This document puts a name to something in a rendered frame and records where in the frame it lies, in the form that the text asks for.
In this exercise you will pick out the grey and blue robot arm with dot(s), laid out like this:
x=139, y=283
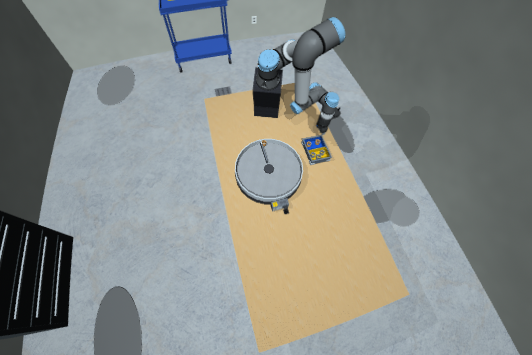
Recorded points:
x=312, y=44

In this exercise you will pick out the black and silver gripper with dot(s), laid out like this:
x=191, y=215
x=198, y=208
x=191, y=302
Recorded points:
x=324, y=120

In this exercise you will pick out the dark grey two-compartment bin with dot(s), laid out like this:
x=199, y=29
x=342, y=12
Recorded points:
x=316, y=148

